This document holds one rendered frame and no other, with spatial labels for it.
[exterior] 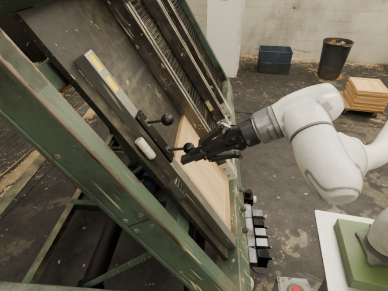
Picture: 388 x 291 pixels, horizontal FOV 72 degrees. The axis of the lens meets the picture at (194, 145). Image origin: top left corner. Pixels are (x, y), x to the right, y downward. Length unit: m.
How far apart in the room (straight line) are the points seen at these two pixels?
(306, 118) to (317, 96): 0.06
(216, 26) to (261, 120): 4.41
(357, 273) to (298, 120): 0.94
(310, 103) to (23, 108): 0.62
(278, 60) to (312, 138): 4.94
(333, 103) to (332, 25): 5.90
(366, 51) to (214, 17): 3.41
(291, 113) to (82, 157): 0.49
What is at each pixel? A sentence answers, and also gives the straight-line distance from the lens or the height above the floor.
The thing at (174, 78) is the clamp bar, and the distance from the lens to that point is 1.22.
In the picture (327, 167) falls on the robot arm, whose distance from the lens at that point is 0.61.
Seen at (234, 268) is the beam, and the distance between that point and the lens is 1.22.
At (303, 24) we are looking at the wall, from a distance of 6.48.
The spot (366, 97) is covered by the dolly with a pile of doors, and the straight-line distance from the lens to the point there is 4.42.
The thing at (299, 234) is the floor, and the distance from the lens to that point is 2.55.
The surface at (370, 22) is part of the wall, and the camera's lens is 6.74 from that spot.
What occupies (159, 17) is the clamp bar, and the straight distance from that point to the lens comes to 1.64.
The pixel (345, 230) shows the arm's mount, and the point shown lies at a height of 0.81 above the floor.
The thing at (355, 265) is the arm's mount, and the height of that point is 0.81.
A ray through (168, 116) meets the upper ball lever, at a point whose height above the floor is 1.56.
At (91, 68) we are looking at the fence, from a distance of 0.81.
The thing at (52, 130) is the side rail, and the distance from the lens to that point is 0.63.
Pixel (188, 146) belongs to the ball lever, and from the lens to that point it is 0.82.
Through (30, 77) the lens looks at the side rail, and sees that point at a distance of 0.61.
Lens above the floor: 1.94
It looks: 36 degrees down
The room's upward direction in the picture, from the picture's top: straight up
